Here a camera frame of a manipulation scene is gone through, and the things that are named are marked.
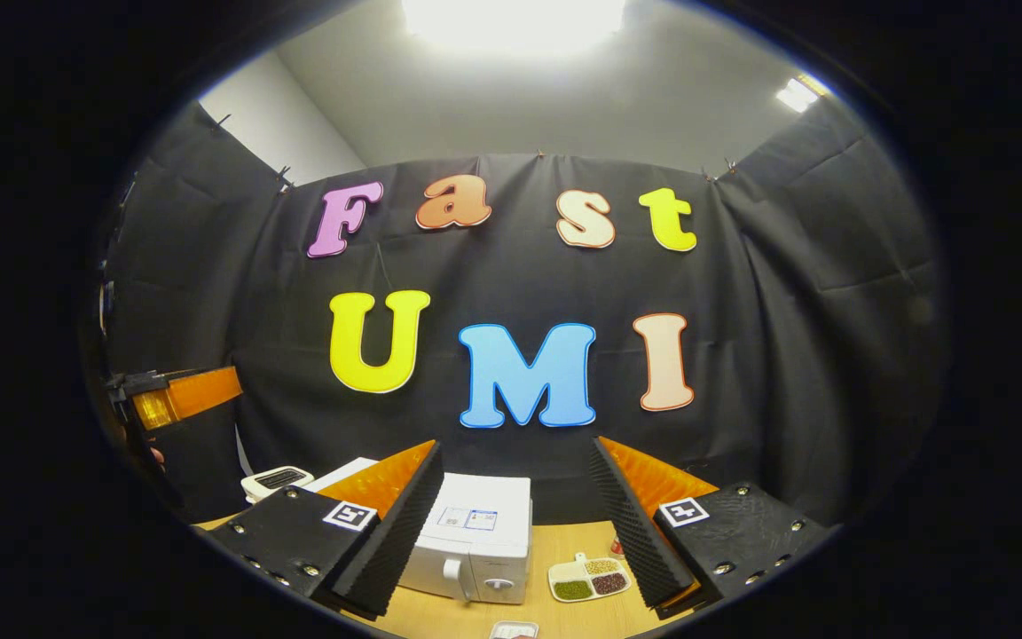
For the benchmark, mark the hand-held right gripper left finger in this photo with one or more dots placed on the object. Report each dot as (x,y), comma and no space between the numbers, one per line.
(396,532)

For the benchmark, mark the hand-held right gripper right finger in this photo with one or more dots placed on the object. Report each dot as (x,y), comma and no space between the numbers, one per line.
(635,532)

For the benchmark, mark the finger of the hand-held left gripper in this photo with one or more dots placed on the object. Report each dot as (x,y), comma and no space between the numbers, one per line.
(200,395)

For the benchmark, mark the white microwave oven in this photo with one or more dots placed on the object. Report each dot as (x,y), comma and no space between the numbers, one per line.
(475,532)

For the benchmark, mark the plastic bottle with red label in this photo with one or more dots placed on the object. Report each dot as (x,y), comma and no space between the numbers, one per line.
(616,546)

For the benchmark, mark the white divided dish of beans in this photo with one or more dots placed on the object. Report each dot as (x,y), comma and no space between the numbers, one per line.
(589,581)

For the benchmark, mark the white toaster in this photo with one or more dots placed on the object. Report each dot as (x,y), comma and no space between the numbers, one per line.
(276,479)

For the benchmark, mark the white rectangular tray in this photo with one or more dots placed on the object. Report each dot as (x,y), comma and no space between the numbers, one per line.
(513,630)

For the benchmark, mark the small ceiling light panel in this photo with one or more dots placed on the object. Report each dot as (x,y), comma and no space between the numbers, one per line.
(799,93)

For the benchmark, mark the large ceiling light panel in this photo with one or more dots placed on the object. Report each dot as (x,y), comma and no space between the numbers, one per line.
(511,22)

